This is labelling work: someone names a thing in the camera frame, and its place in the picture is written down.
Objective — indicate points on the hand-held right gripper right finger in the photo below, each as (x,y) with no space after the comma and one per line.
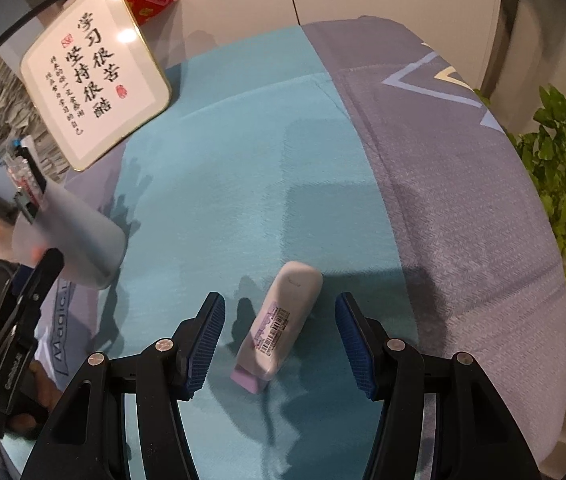
(355,347)

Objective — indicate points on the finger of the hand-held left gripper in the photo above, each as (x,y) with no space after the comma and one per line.
(45,280)

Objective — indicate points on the framed calligraphy sign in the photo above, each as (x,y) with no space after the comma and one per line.
(93,75)

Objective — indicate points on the green potted plant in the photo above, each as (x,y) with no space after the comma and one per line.
(563,160)

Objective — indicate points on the translucent plastic cup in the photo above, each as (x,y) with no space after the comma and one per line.
(78,240)

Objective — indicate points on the person's left hand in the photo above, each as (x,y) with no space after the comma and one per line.
(38,390)

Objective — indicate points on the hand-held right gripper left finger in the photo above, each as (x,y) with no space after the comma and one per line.
(206,347)

